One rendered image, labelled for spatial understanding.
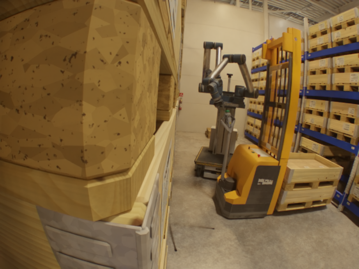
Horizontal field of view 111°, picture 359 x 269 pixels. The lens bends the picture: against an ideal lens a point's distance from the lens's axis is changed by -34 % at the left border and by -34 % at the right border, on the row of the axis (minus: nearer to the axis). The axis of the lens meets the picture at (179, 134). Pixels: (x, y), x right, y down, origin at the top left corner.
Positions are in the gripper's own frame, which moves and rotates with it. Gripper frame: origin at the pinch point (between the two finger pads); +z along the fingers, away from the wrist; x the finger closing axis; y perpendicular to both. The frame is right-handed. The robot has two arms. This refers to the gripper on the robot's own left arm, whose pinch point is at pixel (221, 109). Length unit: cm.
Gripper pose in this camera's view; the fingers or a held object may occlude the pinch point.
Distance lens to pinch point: 250.0
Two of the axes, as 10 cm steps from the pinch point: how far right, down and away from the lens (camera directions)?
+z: 4.4, 8.1, 3.8
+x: 7.2, -0.8, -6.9
